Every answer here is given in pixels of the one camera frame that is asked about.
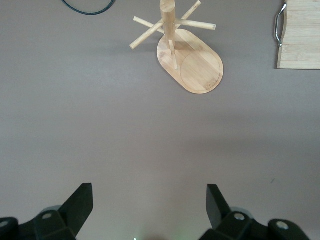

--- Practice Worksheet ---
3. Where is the black coiled cable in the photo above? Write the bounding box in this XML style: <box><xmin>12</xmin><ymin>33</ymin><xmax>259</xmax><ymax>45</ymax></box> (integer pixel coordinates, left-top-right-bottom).
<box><xmin>60</xmin><ymin>0</ymin><xmax>116</xmax><ymax>16</ymax></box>

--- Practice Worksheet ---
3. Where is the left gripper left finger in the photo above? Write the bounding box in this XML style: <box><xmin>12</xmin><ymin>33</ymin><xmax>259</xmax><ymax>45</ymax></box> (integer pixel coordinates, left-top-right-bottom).
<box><xmin>0</xmin><ymin>182</ymin><xmax>94</xmax><ymax>240</ymax></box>

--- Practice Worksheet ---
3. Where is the wooden mug tree stand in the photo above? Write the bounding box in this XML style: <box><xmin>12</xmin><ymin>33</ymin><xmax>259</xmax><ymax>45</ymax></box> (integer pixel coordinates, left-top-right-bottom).
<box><xmin>129</xmin><ymin>0</ymin><xmax>224</xmax><ymax>95</ymax></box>

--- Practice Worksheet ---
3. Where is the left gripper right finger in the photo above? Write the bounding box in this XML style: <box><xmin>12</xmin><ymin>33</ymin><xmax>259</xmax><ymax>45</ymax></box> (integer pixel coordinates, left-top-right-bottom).
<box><xmin>199</xmin><ymin>184</ymin><xmax>311</xmax><ymax>240</ymax></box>

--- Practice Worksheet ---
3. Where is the bamboo cutting board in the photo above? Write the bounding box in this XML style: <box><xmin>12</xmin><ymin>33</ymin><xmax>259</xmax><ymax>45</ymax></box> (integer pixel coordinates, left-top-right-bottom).
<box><xmin>274</xmin><ymin>0</ymin><xmax>320</xmax><ymax>70</ymax></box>

